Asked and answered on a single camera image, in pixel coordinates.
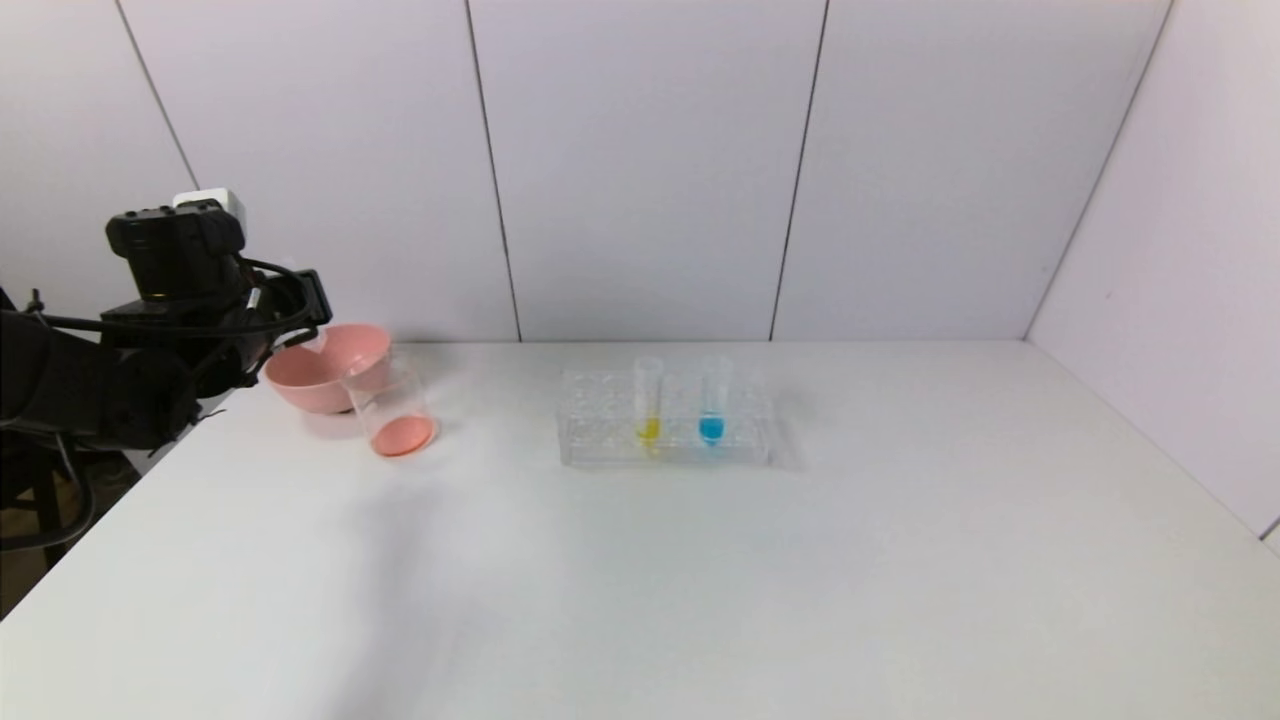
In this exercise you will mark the test tube with yellow pigment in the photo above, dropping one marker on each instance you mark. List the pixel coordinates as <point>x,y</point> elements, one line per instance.
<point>648,430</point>

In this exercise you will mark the pink plastic bowl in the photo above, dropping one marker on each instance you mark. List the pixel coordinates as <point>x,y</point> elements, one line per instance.
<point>330,385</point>

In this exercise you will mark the clear glass beaker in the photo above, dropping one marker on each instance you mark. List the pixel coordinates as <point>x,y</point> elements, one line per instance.
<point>402,435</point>

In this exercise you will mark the test tube with blue pigment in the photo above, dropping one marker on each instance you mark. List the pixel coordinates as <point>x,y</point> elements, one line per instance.
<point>711,430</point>

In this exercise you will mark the clear acrylic test tube rack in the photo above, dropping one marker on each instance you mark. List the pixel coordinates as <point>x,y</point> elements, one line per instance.
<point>610,452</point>

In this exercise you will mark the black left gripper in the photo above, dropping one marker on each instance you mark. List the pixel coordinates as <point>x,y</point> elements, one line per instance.
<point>312,298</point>

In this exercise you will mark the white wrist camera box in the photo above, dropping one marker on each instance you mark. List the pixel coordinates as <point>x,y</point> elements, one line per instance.
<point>215,200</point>

